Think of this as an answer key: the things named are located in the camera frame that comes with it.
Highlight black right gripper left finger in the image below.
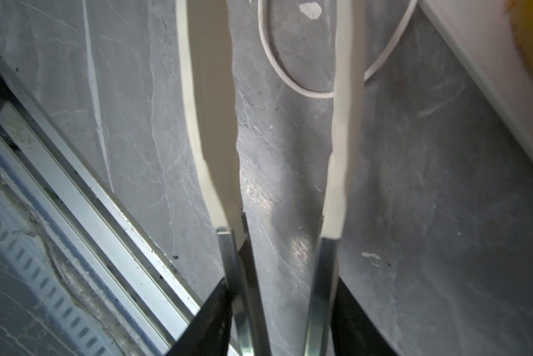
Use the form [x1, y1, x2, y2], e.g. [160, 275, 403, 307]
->
[166, 278, 233, 356]

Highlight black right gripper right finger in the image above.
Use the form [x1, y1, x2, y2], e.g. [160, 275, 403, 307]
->
[331, 278, 398, 356]

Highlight red white paper bag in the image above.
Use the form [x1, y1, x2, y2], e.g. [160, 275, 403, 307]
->
[257, 0, 418, 99]

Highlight metal food tongs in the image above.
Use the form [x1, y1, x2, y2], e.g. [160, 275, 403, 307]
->
[176, 1, 365, 355]

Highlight white plastic tray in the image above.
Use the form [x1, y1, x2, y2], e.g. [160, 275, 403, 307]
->
[419, 0, 533, 161]

